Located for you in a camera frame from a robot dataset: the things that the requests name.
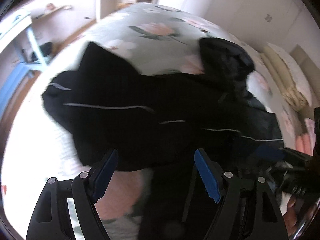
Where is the black padded winter jacket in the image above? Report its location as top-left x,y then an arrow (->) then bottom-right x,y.
42,38 -> 284,239

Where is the person's right hand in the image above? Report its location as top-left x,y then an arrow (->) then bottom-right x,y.
283,195 -> 319,239

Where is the pink folded blanket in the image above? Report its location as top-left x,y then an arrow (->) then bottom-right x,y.
296,133 -> 312,155

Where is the beige folded quilt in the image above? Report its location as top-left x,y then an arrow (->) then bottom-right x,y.
260,45 -> 309,112

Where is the white dotted pillow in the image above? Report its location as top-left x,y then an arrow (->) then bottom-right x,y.
267,42 -> 313,108

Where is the floral green bed cover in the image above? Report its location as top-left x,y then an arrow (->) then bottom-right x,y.
2,3 -> 316,237

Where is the black mesh waste bin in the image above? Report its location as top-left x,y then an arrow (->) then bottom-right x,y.
39,42 -> 54,57

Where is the white wardrobe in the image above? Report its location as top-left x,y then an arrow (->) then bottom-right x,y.
179,0 -> 311,53

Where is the light blue desk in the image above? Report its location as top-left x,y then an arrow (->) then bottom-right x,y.
1,13 -> 47,115

